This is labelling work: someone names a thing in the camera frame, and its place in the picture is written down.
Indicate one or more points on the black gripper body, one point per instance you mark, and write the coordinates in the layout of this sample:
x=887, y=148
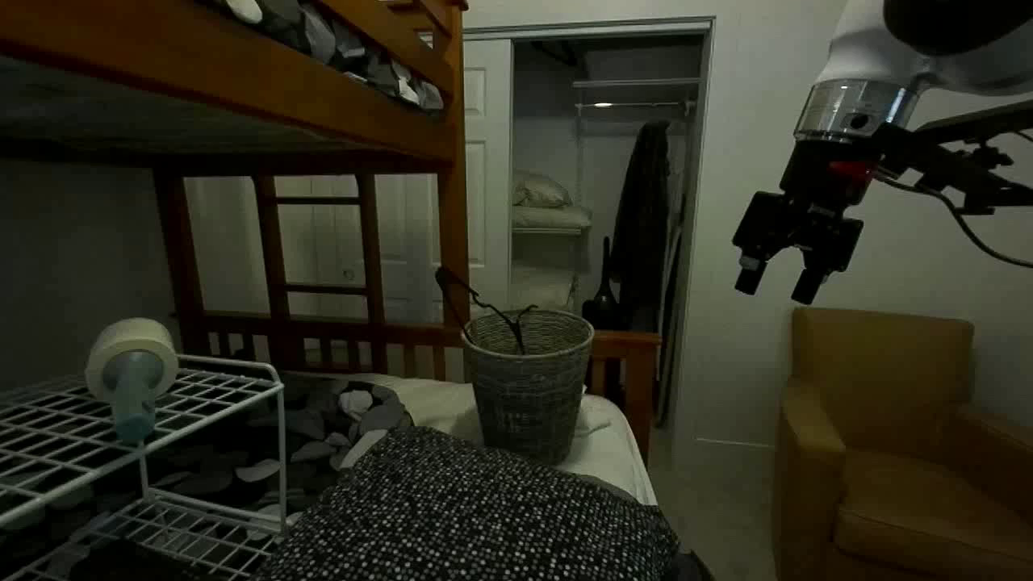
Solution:
x=821, y=188

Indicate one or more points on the wooden bunk bed frame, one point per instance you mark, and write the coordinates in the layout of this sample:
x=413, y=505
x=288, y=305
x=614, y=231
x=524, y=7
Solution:
x=213, y=65

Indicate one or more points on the mustard yellow armchair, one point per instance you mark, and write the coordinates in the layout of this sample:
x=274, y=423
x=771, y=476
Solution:
x=893, y=431

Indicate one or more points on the black white speckled cloth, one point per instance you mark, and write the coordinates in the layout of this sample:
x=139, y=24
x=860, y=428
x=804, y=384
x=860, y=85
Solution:
x=463, y=517

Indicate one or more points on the black camera stand bar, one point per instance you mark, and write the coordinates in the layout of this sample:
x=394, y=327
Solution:
x=988, y=117

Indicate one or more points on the white mattress sheet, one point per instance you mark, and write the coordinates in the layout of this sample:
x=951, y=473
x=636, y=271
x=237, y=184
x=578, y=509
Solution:
x=614, y=440

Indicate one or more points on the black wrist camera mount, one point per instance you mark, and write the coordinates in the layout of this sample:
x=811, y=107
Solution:
x=900, y=145

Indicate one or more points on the dark pebble pattern blanket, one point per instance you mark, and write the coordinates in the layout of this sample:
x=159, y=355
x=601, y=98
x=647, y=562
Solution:
x=344, y=414

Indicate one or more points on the white closet door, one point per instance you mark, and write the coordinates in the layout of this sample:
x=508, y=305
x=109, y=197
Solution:
x=488, y=163

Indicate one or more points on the white folded linens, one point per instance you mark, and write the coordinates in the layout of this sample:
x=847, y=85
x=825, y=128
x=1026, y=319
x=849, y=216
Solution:
x=536, y=194

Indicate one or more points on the grey woven basket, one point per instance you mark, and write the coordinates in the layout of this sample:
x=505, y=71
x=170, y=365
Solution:
x=526, y=397

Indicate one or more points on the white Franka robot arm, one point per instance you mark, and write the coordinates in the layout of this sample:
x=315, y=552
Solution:
x=860, y=43

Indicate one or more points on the white tape roll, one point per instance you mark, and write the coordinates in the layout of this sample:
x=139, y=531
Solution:
x=129, y=355

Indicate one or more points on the white closet shelf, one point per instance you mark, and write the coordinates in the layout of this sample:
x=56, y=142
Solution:
x=634, y=87

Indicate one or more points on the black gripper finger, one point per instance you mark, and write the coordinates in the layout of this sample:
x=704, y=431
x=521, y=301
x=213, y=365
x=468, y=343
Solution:
x=816, y=278
x=750, y=261

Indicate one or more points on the black bag in closet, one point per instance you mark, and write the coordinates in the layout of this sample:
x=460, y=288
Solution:
x=601, y=307

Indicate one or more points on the grey polka dot bunk bedding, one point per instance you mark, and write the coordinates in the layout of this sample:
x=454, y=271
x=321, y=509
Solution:
x=324, y=36

